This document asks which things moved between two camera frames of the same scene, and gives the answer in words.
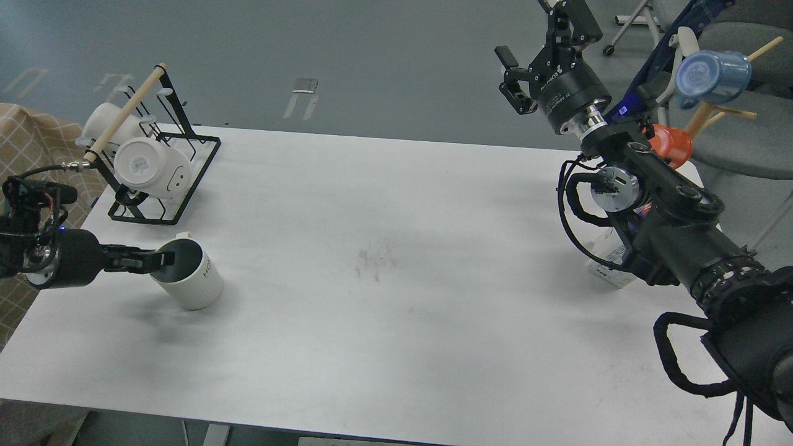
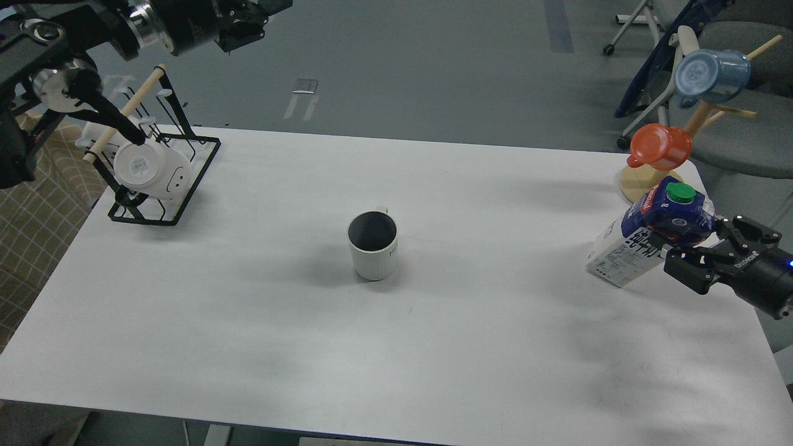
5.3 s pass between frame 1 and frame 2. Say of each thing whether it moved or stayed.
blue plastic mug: stayed
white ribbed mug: moved
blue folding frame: stayed
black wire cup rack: stayed
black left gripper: moved
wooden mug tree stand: stayed
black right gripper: moved
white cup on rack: stayed
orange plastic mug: stayed
